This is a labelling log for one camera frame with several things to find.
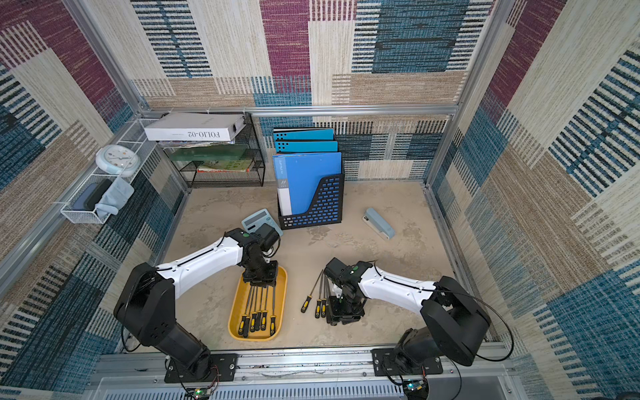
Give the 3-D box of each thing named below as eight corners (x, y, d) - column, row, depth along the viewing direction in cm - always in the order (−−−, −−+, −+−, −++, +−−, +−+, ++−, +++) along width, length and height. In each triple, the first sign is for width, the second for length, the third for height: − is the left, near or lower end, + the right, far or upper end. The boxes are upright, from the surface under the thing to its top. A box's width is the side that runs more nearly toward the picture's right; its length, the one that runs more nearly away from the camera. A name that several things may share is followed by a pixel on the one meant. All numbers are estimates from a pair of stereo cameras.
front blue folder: (282, 224, 107) (270, 173, 85) (284, 204, 114) (274, 152, 92) (339, 224, 107) (342, 172, 85) (338, 204, 114) (341, 152, 92)
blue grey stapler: (387, 242, 102) (390, 234, 97) (361, 220, 109) (363, 212, 104) (394, 235, 104) (398, 227, 99) (368, 215, 111) (370, 206, 106)
